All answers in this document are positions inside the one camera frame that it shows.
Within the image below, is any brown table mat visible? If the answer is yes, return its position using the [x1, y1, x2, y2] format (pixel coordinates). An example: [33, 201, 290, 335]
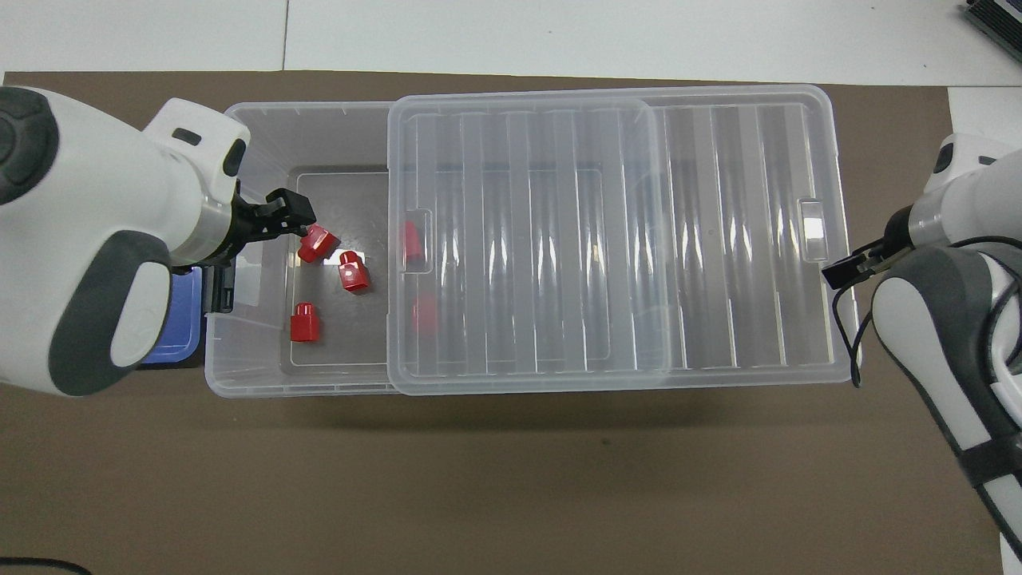
[0, 70, 1005, 575]

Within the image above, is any dark grey finned device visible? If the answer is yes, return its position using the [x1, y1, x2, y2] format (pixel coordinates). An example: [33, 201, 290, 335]
[962, 0, 1022, 41]

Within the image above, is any black box latch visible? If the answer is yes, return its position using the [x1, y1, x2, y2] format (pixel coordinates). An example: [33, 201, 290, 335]
[204, 264, 240, 314]

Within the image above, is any clear ribbed box lid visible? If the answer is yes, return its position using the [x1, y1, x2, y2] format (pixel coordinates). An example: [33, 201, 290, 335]
[386, 84, 863, 396]

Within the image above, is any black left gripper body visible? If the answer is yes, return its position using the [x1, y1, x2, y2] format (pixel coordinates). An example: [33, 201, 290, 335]
[222, 190, 280, 264]

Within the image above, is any clear plastic storage box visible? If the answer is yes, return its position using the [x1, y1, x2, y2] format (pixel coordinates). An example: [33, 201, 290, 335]
[204, 100, 690, 399]

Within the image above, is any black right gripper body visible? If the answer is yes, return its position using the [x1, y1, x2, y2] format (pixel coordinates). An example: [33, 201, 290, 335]
[875, 230, 913, 268]

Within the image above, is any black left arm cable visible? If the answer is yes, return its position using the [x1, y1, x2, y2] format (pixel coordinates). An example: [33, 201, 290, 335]
[0, 557, 95, 575]

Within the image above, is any blue plastic tray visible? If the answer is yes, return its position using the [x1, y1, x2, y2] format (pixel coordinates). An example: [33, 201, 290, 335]
[137, 266, 204, 370]

